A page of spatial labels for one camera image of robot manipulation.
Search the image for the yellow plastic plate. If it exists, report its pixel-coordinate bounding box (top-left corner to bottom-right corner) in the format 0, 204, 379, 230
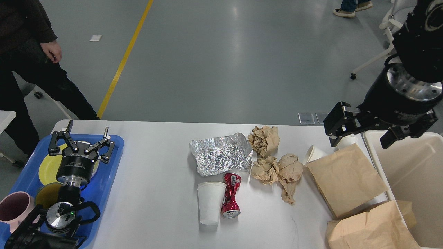
38, 144, 83, 187

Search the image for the crumpled aluminium foil sheet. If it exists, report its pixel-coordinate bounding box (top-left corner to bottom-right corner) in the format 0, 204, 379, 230
189, 133, 253, 176

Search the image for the large brown paper bag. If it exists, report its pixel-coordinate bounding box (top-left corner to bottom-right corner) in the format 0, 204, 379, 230
396, 200, 417, 230

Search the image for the blue plastic tray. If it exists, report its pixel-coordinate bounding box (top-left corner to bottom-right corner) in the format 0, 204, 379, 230
9, 135, 124, 249

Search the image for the crumpled brown paper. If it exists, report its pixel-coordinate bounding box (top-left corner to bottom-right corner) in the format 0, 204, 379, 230
278, 153, 304, 205
248, 126, 280, 159
251, 156, 279, 185

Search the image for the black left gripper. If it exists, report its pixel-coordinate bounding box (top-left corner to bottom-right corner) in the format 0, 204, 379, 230
48, 120, 115, 185

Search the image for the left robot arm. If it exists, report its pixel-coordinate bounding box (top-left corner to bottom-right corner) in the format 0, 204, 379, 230
1, 120, 124, 249

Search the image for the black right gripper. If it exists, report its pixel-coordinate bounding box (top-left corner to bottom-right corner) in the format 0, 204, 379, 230
323, 64, 442, 149

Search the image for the white paper cup lying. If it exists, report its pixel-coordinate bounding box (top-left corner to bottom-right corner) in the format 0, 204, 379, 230
302, 145, 329, 167

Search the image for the white cup behind gripper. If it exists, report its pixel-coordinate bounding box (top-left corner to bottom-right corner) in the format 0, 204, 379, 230
337, 134, 358, 150

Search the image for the white side table corner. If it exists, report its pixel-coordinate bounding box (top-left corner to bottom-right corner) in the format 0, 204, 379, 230
0, 110, 16, 134

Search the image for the grey office chair right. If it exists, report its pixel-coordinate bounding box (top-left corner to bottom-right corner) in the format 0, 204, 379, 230
350, 0, 417, 80

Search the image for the left floor socket plate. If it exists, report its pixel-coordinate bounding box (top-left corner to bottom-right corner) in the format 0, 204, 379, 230
298, 112, 316, 126

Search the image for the beige plastic bin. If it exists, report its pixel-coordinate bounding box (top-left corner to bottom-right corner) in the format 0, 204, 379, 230
363, 131, 443, 249

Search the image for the pink ribbed mug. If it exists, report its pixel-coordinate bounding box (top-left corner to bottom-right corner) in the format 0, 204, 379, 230
0, 191, 35, 233

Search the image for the crushed red soda can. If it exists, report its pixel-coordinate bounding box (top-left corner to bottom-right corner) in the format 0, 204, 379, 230
221, 173, 242, 219

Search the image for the crumpled brown paper top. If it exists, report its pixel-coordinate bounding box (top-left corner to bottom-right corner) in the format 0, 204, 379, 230
248, 126, 280, 159

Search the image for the right floor socket plate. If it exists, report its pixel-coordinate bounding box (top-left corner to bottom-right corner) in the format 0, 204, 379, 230
315, 112, 328, 125

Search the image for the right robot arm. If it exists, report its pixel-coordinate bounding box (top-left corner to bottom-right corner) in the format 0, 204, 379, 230
323, 0, 442, 149

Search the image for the dark green mug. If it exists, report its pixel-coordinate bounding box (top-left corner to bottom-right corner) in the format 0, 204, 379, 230
35, 182, 62, 209

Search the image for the floor socket plate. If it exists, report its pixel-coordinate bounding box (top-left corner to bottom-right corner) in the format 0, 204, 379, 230
315, 112, 328, 125
298, 112, 316, 126

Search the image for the crumpled brown paper left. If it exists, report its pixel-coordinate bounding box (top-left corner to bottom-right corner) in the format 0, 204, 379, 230
251, 156, 279, 185

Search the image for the person in dark clothes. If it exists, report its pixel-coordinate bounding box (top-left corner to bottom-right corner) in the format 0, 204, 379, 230
0, 0, 99, 156

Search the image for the crumpled brown paper right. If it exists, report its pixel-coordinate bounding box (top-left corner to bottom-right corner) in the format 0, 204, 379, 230
278, 153, 304, 205

